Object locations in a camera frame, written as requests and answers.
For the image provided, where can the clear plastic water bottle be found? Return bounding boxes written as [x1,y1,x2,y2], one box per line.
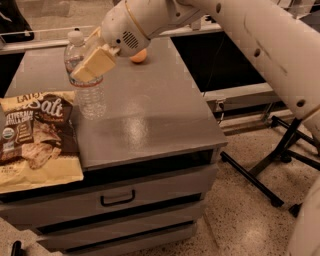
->
[64,30,106,120]

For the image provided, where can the metal frame rail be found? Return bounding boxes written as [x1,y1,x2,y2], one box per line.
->
[0,0,320,56]

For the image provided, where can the black drawer handle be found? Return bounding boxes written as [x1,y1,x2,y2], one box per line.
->
[100,189,136,207]

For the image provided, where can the black metal stand legs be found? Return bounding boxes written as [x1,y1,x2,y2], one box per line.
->
[219,114,320,218]

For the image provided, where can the brown yellow chip bag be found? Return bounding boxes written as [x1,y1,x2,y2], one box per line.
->
[0,91,83,194]

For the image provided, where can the grey drawer cabinet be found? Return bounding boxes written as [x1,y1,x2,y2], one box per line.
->
[1,38,226,256]

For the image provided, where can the black cable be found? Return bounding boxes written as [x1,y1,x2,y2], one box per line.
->
[201,59,218,98]

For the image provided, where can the black object bottom left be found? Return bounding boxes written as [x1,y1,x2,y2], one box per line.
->
[10,241,22,256]

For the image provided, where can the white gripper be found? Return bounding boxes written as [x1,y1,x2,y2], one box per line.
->
[71,0,174,82]

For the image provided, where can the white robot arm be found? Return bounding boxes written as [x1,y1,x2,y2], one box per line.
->
[71,0,320,138]

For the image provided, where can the orange fruit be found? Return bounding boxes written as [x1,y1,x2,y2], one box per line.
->
[130,49,147,64]

